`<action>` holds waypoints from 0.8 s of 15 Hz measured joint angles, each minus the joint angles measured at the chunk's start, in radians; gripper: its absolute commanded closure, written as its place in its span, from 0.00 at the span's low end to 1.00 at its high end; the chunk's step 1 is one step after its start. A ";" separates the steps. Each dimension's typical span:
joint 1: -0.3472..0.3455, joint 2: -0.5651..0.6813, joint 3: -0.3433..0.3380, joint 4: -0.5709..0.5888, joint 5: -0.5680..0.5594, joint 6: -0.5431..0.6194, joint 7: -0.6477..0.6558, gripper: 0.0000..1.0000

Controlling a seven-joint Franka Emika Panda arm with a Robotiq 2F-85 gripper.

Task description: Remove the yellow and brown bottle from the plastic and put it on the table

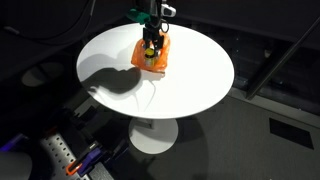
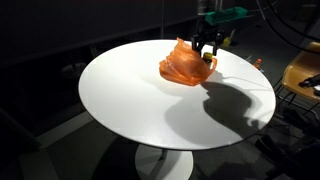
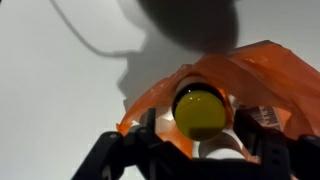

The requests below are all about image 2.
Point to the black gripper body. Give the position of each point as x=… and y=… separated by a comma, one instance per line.
x=208, y=36

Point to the brown bottle with yellow cap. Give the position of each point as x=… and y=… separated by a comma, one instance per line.
x=207, y=58

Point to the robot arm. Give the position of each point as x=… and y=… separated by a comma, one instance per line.
x=209, y=15

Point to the small bottle with orange cap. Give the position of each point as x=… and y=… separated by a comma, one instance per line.
x=258, y=64

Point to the small yellow object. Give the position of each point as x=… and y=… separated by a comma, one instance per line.
x=226, y=42

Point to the orange plastic bag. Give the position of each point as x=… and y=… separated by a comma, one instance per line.
x=181, y=66

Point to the green plastic bin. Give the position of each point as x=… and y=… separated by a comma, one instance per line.
x=226, y=15

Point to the white table pedestal base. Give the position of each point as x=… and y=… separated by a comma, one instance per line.
x=173, y=165

